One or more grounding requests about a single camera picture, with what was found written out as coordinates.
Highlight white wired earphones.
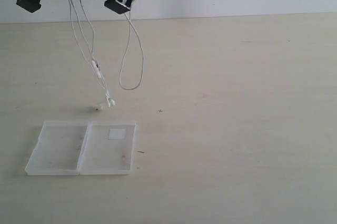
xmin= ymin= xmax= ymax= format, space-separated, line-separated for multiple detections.
xmin=66 ymin=0 xmax=145 ymax=111

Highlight clear plastic storage case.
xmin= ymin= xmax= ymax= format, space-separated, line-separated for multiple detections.
xmin=25 ymin=121 xmax=136 ymax=176

